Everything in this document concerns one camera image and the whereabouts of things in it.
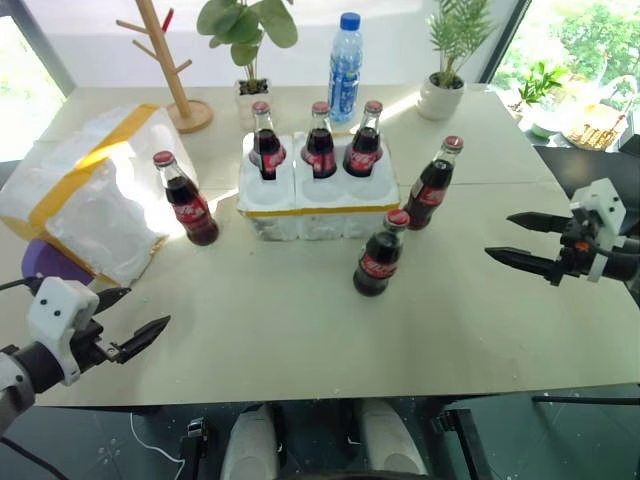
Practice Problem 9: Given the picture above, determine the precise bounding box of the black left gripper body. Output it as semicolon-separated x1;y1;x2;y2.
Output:
68;319;127;375

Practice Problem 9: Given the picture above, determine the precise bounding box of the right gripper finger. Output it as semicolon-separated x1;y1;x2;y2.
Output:
506;211;572;236
483;246;561;282

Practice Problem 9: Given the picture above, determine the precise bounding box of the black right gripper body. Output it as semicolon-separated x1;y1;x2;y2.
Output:
552;206;602;288

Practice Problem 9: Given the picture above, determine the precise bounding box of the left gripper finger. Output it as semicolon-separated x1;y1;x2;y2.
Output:
117;315;172;365
92;286;133;317

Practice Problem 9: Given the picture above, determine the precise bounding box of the white foam box lid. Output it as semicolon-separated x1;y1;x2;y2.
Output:
0;103;200;288

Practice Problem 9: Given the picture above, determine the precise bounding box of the glass cola bottle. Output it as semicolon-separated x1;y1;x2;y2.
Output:
402;135;465;232
299;101;338;180
352;209;412;298
342;100;386;179
152;150;221;248
247;101;288;182

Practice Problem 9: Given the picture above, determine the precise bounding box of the white foam bottle tray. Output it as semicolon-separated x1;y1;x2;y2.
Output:
235;130;403;243

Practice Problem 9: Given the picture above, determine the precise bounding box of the purple round object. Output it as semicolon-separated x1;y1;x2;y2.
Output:
20;238;97;289

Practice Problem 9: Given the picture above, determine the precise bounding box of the black side table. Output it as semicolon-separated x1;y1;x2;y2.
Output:
531;143;640;202

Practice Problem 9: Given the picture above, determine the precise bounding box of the woven basket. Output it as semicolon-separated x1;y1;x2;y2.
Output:
560;101;630;152

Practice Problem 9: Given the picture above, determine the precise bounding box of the small green outdoor plant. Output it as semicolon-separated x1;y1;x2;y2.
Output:
506;60;570;122

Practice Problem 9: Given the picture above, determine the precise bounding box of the white robot left leg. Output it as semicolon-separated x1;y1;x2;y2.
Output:
219;402;282;480

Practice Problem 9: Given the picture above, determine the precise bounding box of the white robot leg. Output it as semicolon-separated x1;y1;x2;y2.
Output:
219;402;282;480
358;398;430;480

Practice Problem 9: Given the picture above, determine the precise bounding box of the plant in round white pot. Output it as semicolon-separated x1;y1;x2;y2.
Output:
416;0;497;122

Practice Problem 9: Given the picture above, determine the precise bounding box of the white robot right leg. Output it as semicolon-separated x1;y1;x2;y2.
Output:
358;398;430;480

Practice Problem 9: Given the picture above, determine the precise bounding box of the wooden tree-shaped rack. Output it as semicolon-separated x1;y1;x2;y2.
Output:
115;0;216;135

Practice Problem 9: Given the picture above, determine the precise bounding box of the blue plastic water bottle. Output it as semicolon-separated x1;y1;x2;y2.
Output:
327;12;363;124

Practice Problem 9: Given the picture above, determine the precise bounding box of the plant in square white pot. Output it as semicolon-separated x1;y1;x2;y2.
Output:
195;0;300;132

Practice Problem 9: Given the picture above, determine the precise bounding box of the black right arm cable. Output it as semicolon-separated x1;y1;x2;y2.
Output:
594;238;629;259

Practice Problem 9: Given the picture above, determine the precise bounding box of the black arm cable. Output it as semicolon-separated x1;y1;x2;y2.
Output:
594;238;629;259
0;276;45;295

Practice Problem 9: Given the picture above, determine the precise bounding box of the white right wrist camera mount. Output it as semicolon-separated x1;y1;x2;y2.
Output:
569;178;628;284

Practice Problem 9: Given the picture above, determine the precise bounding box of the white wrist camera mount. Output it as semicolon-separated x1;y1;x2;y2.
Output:
25;277;100;387
569;178;628;284

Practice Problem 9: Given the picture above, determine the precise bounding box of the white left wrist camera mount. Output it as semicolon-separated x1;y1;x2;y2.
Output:
25;277;100;387

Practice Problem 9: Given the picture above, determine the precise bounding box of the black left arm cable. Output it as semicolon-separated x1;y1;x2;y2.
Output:
0;276;45;295

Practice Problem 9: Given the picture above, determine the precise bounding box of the thin white cable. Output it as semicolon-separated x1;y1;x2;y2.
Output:
129;411;185;480

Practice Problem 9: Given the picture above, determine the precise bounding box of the black table leg bracket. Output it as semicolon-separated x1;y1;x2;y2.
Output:
178;416;222;480
430;407;495;480

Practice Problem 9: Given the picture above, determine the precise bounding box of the dark window frame post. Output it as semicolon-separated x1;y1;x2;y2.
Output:
478;0;532;87
10;0;77;97

